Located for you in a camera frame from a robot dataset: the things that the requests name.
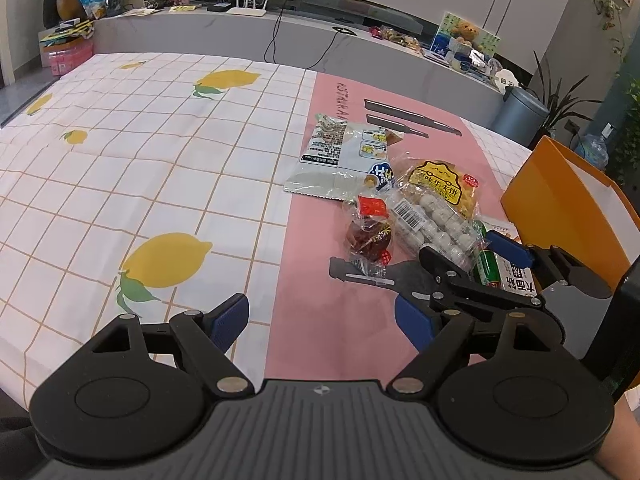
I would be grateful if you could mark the person's right forearm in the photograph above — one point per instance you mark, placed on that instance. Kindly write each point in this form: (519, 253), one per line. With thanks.
(622, 445)

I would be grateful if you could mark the brown dried fruit packet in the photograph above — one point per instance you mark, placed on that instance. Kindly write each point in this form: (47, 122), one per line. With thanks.
(370, 240)

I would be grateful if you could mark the white round object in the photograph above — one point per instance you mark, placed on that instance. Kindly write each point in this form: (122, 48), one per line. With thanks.
(505, 81)

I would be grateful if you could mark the blue snack bag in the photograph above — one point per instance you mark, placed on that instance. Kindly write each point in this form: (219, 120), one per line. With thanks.
(92, 4)

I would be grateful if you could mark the black set-top box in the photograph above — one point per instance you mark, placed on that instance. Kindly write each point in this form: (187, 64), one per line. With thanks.
(220, 7)

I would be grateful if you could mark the clear packet of white balls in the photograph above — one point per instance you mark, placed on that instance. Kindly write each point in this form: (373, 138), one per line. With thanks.
(435, 220)

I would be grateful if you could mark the white snack packet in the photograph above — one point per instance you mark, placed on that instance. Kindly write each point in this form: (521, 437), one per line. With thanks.
(520, 280)

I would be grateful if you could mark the teddy bear picture box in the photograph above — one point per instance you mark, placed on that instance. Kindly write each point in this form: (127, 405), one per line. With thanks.
(467, 32)

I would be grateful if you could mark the blue water jug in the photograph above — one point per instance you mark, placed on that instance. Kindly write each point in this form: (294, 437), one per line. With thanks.
(592, 152)

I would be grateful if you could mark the wall socket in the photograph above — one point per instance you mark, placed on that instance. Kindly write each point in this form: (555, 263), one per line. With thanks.
(571, 126)

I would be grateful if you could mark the black loop-shaped object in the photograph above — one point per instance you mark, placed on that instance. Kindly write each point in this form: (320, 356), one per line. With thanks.
(342, 30)

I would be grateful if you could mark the green sausage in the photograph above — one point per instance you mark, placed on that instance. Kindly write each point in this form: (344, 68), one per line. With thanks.
(487, 267)

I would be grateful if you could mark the grey TV cabinet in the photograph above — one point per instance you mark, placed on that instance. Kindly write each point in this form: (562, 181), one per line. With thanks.
(215, 37)

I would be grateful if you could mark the silver grey snack packet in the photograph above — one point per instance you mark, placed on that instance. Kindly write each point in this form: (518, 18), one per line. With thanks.
(330, 160)

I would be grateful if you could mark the pink storage box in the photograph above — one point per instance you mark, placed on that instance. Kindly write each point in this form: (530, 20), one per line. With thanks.
(67, 57)

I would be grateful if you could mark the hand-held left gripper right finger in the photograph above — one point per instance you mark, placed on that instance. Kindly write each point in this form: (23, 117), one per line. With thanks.
(412, 320)

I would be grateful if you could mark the blue white carton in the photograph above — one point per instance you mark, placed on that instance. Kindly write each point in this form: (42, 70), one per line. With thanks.
(440, 44)

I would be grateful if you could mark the leafy green bush plant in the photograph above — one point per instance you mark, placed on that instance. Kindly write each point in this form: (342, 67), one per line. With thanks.
(631, 135)

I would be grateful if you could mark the orange cardboard box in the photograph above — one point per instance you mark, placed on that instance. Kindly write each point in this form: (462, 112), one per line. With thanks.
(550, 200)

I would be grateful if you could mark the pile of wrapped snacks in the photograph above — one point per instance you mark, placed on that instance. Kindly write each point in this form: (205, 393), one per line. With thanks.
(397, 39)

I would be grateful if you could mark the trailing vine plant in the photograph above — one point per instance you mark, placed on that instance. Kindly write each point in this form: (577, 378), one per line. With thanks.
(607, 7)

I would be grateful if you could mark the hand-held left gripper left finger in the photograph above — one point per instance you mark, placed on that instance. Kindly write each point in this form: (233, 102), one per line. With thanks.
(229, 322)

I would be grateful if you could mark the flat yellow packet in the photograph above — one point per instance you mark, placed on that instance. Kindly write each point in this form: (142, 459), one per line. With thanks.
(184, 8)

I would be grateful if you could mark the loose papers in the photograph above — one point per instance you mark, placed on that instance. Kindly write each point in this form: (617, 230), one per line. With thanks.
(140, 11)

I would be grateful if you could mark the small blue white packet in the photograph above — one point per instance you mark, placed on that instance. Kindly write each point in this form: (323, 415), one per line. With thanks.
(381, 176)

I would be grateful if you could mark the grey trash can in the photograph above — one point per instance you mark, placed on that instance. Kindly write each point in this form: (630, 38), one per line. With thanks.
(520, 115)

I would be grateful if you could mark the lemon print tablecloth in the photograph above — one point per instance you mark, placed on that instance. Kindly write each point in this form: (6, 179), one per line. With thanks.
(125, 170)

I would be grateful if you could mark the small brown triangular packet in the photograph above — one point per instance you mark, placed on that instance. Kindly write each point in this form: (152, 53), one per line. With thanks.
(394, 137)

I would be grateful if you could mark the white wall plug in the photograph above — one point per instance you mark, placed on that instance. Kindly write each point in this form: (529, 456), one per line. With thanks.
(608, 130)

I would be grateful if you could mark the white jar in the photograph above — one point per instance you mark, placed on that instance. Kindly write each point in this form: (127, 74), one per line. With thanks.
(463, 60)

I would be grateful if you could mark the stack of colourful papers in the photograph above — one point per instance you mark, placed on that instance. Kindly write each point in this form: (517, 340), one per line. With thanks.
(67, 32)

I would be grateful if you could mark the pink bottle print mat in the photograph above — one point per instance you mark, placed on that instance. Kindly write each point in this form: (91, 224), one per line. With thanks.
(320, 320)

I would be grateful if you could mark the dark vase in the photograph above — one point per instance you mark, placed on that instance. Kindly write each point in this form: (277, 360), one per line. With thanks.
(50, 7)

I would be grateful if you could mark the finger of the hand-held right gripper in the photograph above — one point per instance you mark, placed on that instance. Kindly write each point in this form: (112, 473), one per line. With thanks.
(445, 272)
(510, 251)

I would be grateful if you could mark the potted long-leaf plant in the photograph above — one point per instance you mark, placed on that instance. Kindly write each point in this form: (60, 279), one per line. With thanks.
(560, 102)

